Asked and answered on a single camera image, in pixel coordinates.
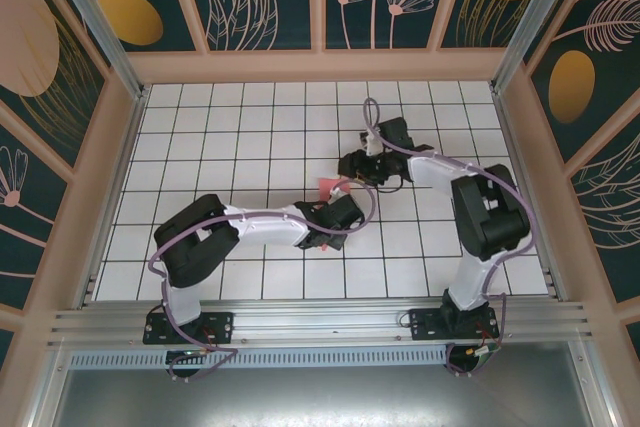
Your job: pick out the aluminium mounting rail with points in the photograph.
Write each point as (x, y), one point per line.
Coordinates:
(320, 322)

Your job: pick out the grey metal sheet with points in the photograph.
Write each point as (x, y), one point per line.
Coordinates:
(320, 397)

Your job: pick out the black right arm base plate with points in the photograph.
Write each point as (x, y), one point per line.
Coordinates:
(425, 324)

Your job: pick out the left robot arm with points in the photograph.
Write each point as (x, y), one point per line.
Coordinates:
(200, 242)

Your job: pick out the aluminium frame post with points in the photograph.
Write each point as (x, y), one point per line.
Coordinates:
(535, 12)
(95, 22)

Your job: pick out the aluminium table side rail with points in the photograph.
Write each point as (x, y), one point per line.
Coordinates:
(513, 147)
(127, 147)

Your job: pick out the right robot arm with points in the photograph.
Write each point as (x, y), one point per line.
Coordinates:
(492, 217)

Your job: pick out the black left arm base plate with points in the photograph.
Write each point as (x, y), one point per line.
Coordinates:
(220, 324)

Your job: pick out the small circuit board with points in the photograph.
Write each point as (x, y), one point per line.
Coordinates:
(187, 356)
(482, 353)

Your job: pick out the pink cloth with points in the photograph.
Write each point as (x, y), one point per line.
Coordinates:
(328, 189)

